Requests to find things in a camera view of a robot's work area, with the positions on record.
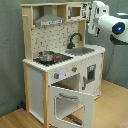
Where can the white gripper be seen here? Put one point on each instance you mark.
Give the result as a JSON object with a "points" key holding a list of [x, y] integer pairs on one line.
{"points": [[98, 9]]}

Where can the small steel pot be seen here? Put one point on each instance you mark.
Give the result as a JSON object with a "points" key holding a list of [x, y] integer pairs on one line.
{"points": [[46, 56]]}

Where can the white oven door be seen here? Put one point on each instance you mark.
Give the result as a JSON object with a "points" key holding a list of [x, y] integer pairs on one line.
{"points": [[63, 102]]}

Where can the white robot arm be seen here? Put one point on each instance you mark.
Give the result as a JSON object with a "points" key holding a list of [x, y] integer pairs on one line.
{"points": [[116, 26]]}

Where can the wooden toy kitchen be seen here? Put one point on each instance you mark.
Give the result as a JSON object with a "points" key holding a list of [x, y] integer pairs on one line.
{"points": [[39, 78]]}

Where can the toy microwave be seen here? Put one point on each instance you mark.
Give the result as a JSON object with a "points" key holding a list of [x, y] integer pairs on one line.
{"points": [[77, 11]]}

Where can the black toy faucet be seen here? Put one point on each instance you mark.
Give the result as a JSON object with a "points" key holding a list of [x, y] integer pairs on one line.
{"points": [[73, 41]]}

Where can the grey toy sink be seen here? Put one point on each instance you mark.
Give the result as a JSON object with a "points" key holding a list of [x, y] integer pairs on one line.
{"points": [[79, 51]]}

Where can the grey range hood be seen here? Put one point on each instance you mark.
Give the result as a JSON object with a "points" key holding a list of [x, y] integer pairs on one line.
{"points": [[48, 17]]}

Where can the black stovetop with red burners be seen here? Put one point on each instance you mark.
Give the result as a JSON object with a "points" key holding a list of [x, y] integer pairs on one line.
{"points": [[58, 58]]}

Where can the right red stove knob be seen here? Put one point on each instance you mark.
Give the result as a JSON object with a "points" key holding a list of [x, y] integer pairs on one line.
{"points": [[74, 69]]}

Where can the red stove knob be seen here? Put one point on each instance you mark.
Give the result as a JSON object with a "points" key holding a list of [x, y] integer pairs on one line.
{"points": [[56, 75], [74, 69]]}

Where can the left red stove knob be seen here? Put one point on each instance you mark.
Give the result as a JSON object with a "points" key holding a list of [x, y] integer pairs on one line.
{"points": [[56, 75]]}

